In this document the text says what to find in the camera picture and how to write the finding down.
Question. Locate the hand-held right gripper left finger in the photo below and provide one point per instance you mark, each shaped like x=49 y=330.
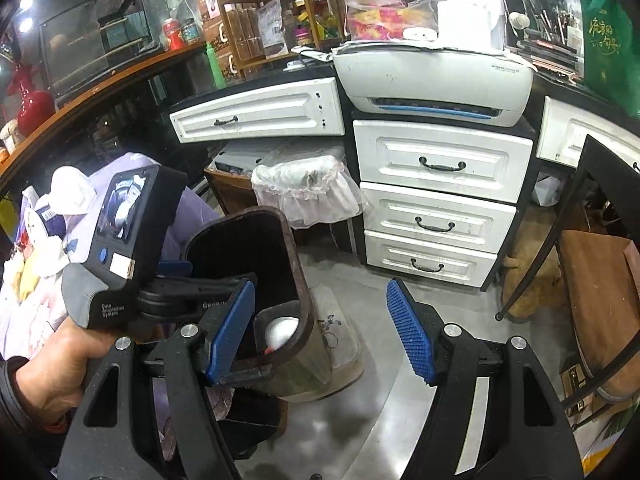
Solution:
x=230 y=330

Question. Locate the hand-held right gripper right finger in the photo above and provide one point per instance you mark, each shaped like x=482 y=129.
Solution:
x=412 y=335

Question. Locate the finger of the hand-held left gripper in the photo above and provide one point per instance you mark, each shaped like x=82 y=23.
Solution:
x=200 y=292

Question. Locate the brown trash bin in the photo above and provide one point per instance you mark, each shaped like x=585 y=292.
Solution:
x=310 y=365

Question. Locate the person's left forearm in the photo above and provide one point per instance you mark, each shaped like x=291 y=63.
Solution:
x=12 y=400

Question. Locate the person's left hand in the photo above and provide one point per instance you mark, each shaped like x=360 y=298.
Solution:
x=55 y=370

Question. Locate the white paper ball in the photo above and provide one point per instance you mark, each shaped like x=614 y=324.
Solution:
x=281 y=332

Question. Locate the crumpled white tissue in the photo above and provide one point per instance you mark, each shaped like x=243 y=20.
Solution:
x=70 y=195

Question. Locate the blue white carton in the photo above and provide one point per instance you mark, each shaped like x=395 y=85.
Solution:
x=49 y=210

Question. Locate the small white drawer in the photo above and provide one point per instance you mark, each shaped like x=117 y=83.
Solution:
x=430 y=250

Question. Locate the wooden crate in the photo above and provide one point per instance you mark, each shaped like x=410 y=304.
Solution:
x=232 y=192

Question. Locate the brown fluffy rug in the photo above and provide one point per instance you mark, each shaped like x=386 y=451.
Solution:
x=530 y=280

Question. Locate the medium white drawer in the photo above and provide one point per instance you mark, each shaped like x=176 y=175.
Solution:
x=435 y=205

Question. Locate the white lace stool cover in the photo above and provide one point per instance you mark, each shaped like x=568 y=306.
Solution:
x=300 y=180

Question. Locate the curved wooden counter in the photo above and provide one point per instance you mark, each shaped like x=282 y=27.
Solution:
x=100 y=90

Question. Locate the red vase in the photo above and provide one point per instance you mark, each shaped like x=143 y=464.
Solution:
x=32 y=107

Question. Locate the brown seat cushion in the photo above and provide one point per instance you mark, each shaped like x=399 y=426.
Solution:
x=590 y=300

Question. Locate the wide white drawer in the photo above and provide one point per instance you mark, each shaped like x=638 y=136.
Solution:
x=260 y=110

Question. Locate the large white drawer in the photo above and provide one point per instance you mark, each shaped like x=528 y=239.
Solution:
x=440 y=140

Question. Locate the green bottle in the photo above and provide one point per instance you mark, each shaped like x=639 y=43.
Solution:
x=216 y=65

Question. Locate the brown printed cardboard box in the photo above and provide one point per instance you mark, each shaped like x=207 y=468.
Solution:
x=216 y=34
x=229 y=65

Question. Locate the glass display case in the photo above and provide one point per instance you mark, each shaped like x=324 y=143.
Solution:
x=100 y=35

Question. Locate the red tin can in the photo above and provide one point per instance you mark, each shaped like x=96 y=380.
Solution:
x=172 y=35

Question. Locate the teal tin can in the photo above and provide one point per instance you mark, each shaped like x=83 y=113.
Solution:
x=191 y=32

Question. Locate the brown cardboard piece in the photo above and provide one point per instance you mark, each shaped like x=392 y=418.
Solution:
x=632 y=290

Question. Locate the white desk drawer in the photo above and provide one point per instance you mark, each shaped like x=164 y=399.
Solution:
x=575 y=135

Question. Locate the grey foil pouch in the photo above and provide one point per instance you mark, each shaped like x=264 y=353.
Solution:
x=272 y=27

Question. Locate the black metal chair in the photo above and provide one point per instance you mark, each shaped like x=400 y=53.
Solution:
x=600 y=155

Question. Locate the white printer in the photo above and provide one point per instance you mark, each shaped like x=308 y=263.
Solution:
x=425 y=75

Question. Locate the pink lid jar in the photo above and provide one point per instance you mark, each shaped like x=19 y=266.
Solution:
x=301 y=37

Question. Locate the clear plastic bag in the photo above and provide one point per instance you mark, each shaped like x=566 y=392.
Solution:
x=380 y=20

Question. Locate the white tissue pack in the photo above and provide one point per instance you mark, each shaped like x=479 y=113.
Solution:
x=467 y=20

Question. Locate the green tote bag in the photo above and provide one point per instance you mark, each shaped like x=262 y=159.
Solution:
x=605 y=50

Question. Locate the vanity mirror with bulbs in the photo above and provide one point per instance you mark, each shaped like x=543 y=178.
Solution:
x=545 y=10

